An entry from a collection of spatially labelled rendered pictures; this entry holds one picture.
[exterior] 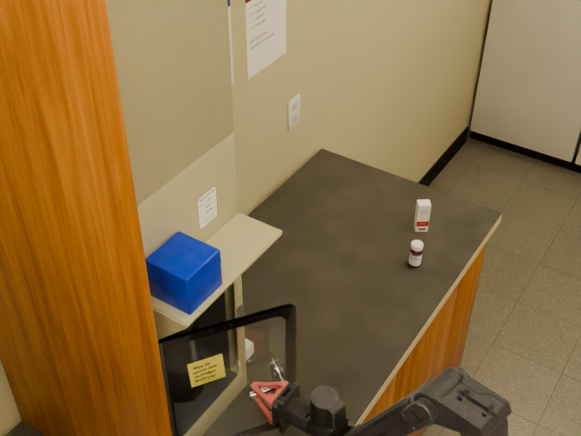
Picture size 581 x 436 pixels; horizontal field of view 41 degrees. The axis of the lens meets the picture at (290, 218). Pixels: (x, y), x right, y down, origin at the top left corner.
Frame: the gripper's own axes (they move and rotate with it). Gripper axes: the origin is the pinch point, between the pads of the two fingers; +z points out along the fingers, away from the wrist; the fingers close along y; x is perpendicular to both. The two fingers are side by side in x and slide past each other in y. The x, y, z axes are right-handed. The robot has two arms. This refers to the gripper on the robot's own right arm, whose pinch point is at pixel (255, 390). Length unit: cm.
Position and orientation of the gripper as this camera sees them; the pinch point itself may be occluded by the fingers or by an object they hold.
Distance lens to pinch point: 170.9
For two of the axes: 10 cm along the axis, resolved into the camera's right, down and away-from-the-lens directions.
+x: -5.5, 5.3, -6.4
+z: -8.3, -3.4, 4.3
